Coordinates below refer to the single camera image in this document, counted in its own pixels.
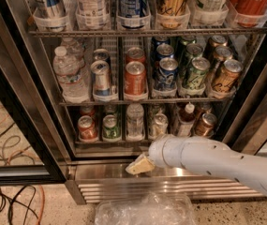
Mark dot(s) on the copper can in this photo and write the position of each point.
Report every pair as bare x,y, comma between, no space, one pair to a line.
205,125
204,107

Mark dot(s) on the rear water bottle middle shelf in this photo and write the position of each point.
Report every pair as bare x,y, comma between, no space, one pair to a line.
74,48

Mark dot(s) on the tall blue silver can top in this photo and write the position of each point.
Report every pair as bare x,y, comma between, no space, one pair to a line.
50,15

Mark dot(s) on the orange soda can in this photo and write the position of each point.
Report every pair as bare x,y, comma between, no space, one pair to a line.
135,54
135,78

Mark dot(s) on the silver can bottom front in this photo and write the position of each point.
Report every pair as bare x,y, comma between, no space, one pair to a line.
159,125

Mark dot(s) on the sliding glass door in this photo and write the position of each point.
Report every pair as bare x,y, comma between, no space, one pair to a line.
25,156
248,129

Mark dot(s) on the gold can rear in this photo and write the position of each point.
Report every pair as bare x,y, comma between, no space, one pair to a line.
216,40

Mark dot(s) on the silver can bottom rear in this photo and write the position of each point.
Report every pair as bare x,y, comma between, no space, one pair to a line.
156,108

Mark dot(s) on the front water bottle middle shelf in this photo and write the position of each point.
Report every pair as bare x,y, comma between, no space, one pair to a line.
69,76

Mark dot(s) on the gold can front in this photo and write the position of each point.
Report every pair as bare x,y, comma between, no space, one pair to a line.
226,76

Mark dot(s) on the brown juice bottle white cap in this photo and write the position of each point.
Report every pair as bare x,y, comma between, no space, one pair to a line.
184,120

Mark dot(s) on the red can bottom front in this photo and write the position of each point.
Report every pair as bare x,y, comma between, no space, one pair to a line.
87,128

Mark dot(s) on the red cola can top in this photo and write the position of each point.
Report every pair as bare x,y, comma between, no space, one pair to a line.
249,13

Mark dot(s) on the tall gold can top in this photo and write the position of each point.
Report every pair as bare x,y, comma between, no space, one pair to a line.
170,12

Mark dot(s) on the copper can bottom rear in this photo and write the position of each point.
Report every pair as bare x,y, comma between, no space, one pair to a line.
204,107

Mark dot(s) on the gold can middle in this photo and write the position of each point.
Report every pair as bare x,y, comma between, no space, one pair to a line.
220,54

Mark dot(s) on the left sliding glass door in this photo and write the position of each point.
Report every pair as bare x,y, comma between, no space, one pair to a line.
25,156

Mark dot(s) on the green can bottom rear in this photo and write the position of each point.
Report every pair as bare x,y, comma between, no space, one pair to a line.
111,109

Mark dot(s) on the red can bottom rear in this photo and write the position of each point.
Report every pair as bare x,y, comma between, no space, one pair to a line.
88,110

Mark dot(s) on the right sliding glass door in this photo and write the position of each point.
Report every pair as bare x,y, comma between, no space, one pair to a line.
248,129

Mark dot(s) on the silver blue can rear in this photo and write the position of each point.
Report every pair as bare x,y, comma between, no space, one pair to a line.
101,54

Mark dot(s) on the green can bottom front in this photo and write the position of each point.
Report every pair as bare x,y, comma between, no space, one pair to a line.
110,128

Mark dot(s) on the green can middle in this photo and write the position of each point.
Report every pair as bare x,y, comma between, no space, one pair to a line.
191,51

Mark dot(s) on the orange soda can rear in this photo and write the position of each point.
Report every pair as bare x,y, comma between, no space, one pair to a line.
135,54

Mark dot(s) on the blue white can top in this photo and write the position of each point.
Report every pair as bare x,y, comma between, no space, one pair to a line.
131,13

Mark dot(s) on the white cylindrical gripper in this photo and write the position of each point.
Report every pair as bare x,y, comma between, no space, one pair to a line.
160,153

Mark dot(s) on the orange soda can front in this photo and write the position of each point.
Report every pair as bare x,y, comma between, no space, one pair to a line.
135,78

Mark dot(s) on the blue can middle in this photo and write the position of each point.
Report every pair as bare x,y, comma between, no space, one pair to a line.
163,51

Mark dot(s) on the copper can bottom front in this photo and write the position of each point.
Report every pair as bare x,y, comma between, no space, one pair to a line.
205,125

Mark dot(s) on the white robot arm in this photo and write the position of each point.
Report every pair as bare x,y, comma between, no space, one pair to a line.
203,156

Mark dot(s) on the white label bottle top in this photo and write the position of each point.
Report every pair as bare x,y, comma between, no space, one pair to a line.
94,12

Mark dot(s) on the stainless steel fridge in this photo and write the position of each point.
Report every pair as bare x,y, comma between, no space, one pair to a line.
95,170

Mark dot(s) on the clear water bottle bottom shelf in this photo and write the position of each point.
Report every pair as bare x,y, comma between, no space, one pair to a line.
134,122

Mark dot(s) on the silver blue can front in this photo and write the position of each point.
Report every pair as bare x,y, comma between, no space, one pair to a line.
101,75

